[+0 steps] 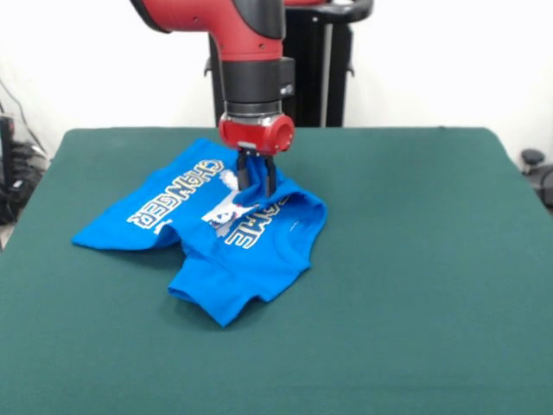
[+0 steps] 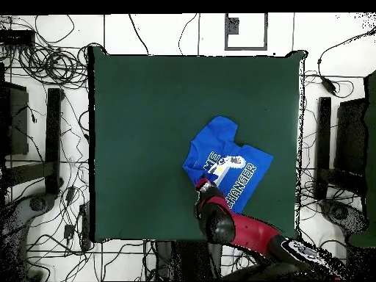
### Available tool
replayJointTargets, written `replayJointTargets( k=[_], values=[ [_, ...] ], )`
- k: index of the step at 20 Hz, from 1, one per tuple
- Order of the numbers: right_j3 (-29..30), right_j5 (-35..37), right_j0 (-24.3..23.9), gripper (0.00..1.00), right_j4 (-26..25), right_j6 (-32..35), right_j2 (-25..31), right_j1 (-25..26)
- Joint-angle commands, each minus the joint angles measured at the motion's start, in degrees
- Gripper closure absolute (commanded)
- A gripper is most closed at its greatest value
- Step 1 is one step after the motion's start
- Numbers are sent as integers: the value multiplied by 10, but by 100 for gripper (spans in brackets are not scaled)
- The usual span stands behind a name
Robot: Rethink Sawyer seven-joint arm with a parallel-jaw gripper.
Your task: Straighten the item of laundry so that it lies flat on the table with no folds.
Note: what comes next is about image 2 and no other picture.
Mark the dark green table cloth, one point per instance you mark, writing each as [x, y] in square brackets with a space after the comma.
[132, 102]

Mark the dark box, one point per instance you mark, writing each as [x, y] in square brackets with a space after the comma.
[16, 123]
[351, 138]

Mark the black power strip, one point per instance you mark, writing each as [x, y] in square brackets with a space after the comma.
[85, 223]

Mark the grey square floor frame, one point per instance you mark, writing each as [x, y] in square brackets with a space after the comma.
[246, 48]

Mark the small black adapter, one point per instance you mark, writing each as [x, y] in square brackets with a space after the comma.
[68, 231]

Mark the black frame leg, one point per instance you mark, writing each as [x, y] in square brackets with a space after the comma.
[53, 132]
[323, 141]

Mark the black power adapter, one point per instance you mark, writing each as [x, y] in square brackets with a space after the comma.
[328, 85]

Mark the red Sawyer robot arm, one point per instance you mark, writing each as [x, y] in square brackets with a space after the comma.
[255, 232]

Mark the grey chair base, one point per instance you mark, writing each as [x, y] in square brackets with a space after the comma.
[38, 203]
[337, 212]

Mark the dark grey square tag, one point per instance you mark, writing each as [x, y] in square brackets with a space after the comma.
[233, 25]

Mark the blue printed shirt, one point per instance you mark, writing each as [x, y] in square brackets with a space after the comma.
[217, 135]

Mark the green hanging cloth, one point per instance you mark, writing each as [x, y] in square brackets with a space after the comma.
[371, 147]

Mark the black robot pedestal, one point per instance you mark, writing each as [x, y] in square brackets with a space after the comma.
[188, 258]

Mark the black flat box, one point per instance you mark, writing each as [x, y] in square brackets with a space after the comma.
[16, 37]

